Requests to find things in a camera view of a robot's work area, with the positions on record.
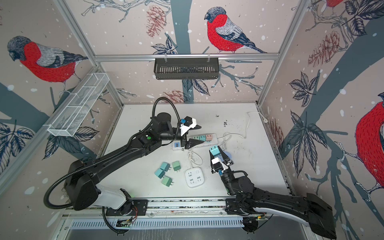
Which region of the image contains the teal charger plug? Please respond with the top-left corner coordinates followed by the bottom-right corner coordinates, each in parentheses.
top-left (160, 162), bottom-right (171, 172)
top-left (199, 135), bottom-right (206, 142)
top-left (155, 168), bottom-right (165, 179)
top-left (210, 146), bottom-right (221, 158)

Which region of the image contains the pink USB charger plug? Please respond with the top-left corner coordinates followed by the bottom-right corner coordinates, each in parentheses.
top-left (206, 134), bottom-right (213, 142)

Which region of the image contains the white multicolour power strip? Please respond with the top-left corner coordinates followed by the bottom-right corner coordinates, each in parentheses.
top-left (172, 134), bottom-right (219, 151)

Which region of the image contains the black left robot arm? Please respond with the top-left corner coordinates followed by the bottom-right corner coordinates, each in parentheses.
top-left (43, 97), bottom-right (203, 211)

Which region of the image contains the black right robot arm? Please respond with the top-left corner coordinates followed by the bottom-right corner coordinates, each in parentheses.
top-left (210, 146), bottom-right (337, 240)

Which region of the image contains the green charger plug bottom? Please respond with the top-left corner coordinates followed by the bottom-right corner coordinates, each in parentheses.
top-left (161, 176), bottom-right (173, 187)

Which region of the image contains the blue square socket cube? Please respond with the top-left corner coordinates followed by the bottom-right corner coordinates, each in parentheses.
top-left (224, 151), bottom-right (232, 159)

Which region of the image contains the white square socket cube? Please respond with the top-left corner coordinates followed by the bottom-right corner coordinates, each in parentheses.
top-left (185, 167), bottom-right (205, 188)

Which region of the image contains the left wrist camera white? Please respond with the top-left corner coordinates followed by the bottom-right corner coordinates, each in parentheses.
top-left (180, 116), bottom-right (197, 136)

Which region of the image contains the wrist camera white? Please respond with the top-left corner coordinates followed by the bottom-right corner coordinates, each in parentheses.
top-left (180, 116), bottom-right (197, 136)
top-left (211, 158), bottom-right (224, 175)

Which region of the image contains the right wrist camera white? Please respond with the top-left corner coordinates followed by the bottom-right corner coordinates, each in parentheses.
top-left (211, 158), bottom-right (224, 175)

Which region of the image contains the white cube socket cable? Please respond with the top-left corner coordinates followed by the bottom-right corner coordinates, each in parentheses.
top-left (186, 149), bottom-right (204, 168)

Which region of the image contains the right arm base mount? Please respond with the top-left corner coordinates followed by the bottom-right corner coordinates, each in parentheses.
top-left (225, 198), bottom-right (266, 217)

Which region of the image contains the white power strip cable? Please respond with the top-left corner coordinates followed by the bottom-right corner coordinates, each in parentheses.
top-left (215, 110), bottom-right (268, 142)

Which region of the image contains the black wall shelf basket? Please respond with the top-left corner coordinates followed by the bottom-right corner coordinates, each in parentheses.
top-left (154, 58), bottom-right (219, 80)

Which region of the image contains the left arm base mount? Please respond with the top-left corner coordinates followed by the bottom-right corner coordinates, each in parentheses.
top-left (106, 199), bottom-right (149, 217)

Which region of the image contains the white wire mesh shelf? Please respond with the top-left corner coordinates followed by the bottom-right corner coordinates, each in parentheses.
top-left (48, 73), bottom-right (110, 137)

